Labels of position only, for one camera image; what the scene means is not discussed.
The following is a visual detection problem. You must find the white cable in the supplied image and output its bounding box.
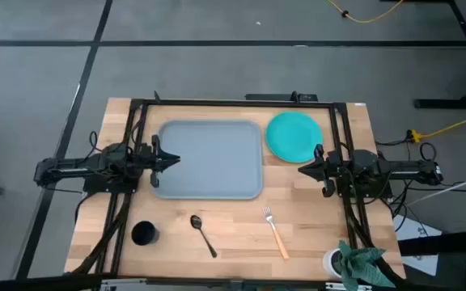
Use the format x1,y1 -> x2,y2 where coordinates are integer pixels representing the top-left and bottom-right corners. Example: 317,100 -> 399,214
406,168 -> 466,207

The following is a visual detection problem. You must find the teal round plate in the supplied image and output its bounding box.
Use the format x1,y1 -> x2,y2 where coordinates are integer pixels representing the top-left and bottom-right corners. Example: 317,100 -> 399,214
265,111 -> 324,164

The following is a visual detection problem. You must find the grey plastic tray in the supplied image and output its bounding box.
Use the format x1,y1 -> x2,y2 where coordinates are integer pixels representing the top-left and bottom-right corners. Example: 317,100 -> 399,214
150,119 -> 265,201

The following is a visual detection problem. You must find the dark metal spoon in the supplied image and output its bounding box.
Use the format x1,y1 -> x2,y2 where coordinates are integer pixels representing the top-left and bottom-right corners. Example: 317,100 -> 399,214
189,214 -> 218,259

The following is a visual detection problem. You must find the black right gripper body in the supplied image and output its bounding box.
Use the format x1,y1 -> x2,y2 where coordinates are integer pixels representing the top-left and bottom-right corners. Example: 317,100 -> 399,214
314,144 -> 341,198

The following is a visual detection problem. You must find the fork with orange handle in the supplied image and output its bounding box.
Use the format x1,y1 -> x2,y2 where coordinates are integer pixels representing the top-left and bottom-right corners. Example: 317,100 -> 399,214
261,206 -> 290,260

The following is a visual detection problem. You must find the white plant pot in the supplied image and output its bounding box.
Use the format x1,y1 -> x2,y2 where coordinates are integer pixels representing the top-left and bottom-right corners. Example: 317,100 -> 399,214
322,247 -> 345,280

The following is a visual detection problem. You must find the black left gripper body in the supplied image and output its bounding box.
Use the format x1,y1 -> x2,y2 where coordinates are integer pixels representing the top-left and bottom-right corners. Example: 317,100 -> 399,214
138,134 -> 165,189

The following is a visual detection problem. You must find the green leafy plant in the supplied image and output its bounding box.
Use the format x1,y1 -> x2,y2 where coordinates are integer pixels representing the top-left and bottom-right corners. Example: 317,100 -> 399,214
337,239 -> 396,291

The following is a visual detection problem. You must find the black aluminium table frame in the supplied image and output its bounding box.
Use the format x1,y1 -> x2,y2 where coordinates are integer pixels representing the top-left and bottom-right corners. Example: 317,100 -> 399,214
95,91 -> 379,284

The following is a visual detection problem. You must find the white paper sheet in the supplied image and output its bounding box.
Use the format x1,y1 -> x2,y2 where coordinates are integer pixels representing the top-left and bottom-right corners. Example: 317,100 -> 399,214
394,213 -> 443,276

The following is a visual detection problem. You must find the black cup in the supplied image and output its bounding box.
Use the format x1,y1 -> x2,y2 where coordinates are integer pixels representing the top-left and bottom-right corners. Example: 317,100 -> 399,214
130,220 -> 160,247

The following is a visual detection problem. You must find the black desk frame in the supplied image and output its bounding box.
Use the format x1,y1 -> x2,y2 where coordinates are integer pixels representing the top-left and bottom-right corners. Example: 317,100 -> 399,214
380,0 -> 466,110

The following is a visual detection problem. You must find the yellow cable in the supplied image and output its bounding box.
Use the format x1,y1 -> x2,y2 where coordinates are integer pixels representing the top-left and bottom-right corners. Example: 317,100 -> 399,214
324,0 -> 405,24
409,109 -> 466,143

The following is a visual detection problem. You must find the black cable bundle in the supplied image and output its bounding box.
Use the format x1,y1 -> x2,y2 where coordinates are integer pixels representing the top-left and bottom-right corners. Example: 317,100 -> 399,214
70,192 -> 133,276
345,197 -> 406,284

